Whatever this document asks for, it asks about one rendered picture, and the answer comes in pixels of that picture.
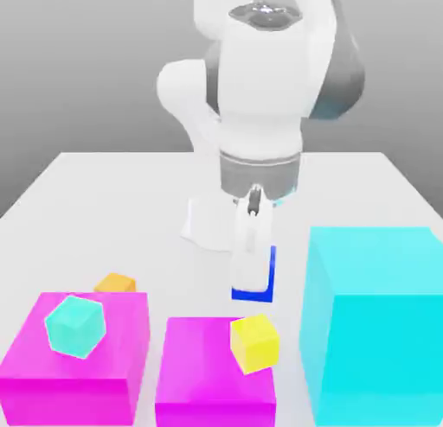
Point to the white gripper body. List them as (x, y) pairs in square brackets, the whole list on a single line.
[(251, 268)]

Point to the small blue cube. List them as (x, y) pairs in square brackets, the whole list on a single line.
[(252, 296)]

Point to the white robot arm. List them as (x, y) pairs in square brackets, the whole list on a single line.
[(259, 88)]

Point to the small yellow cube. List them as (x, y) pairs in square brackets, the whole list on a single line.
[(256, 344)]

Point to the small orange cube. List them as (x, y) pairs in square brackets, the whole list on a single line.
[(116, 282)]

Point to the small teal cube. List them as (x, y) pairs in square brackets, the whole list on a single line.
[(74, 326)]

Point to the large magenta box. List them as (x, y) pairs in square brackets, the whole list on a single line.
[(197, 364), (117, 333)]

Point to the large cyan box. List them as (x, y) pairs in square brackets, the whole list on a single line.
[(373, 330)]

